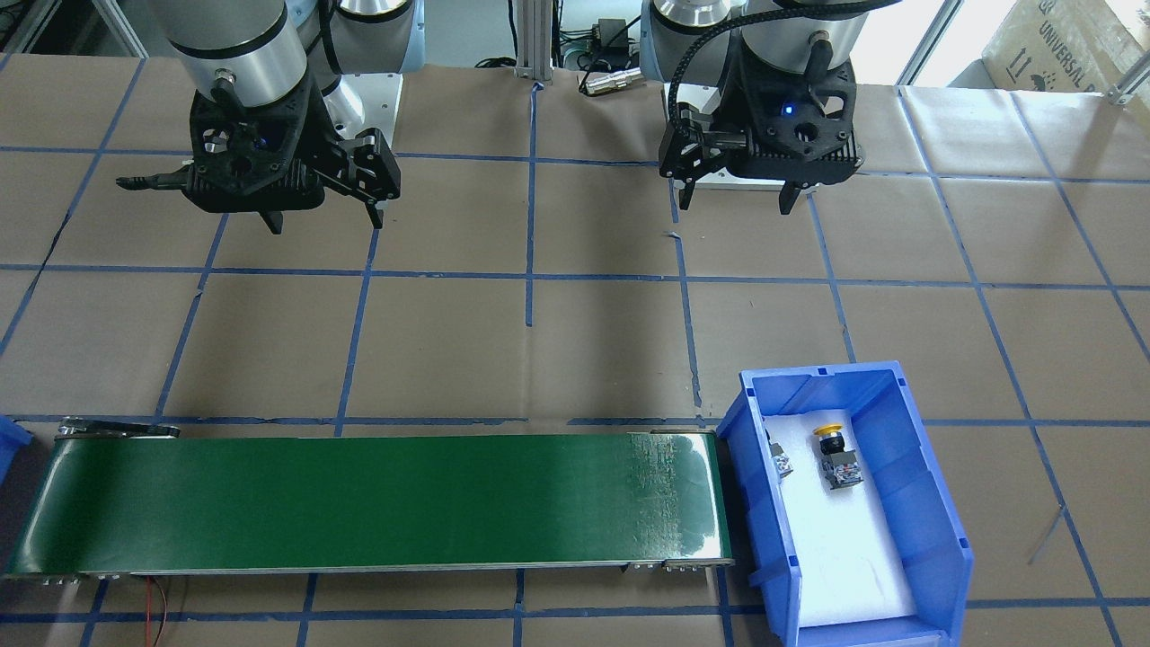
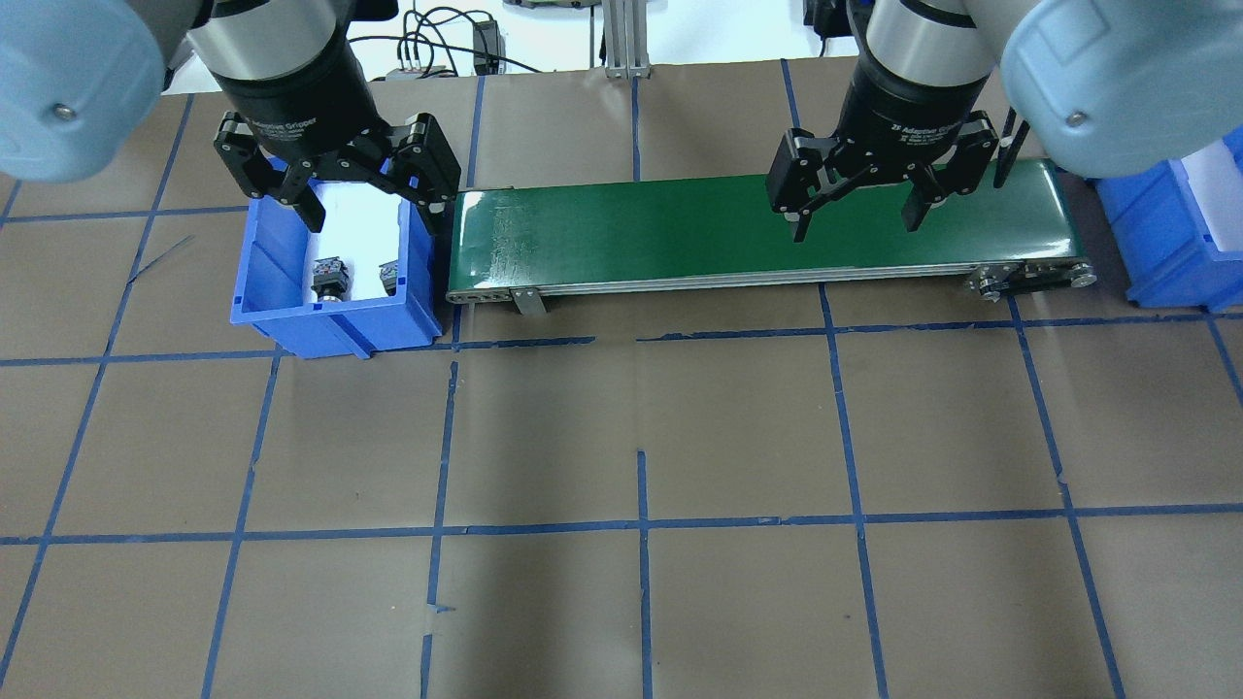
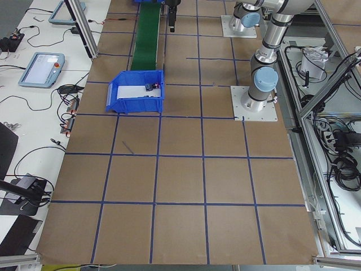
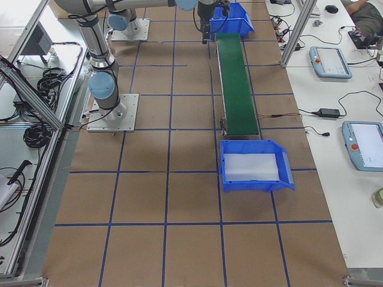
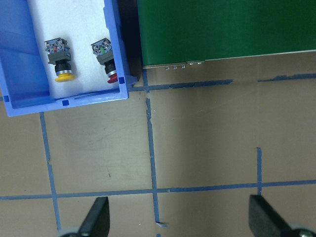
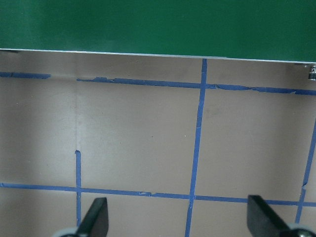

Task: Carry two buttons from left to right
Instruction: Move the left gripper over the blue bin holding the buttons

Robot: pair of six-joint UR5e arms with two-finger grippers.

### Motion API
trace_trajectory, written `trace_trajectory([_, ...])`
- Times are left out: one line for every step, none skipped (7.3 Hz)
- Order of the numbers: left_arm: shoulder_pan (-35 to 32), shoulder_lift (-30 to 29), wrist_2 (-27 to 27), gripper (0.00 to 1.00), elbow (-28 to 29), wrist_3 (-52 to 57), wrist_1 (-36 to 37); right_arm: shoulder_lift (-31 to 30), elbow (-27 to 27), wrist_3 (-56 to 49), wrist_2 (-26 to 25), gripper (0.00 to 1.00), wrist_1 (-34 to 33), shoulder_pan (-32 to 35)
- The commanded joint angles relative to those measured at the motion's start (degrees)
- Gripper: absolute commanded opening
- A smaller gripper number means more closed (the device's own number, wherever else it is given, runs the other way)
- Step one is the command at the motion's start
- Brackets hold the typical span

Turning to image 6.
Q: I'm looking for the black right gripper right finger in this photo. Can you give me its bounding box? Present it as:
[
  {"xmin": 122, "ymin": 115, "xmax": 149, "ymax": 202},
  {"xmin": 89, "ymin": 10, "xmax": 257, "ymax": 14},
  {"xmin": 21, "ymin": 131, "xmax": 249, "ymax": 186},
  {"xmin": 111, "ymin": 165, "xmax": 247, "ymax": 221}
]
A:
[{"xmin": 247, "ymin": 195, "xmax": 293, "ymax": 237}]

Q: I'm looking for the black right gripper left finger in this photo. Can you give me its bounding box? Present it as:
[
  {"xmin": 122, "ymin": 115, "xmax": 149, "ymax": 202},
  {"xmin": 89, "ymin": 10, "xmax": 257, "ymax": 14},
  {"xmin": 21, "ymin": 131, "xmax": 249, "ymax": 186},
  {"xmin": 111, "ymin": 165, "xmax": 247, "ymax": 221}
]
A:
[{"xmin": 77, "ymin": 197, "xmax": 109, "ymax": 237}]

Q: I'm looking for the green conveyor belt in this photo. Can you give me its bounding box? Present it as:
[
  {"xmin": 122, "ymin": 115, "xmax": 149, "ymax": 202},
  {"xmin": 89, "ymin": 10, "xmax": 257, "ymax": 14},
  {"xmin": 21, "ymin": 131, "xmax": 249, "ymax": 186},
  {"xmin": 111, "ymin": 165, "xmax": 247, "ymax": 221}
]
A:
[{"xmin": 0, "ymin": 0, "xmax": 316, "ymax": 64}]

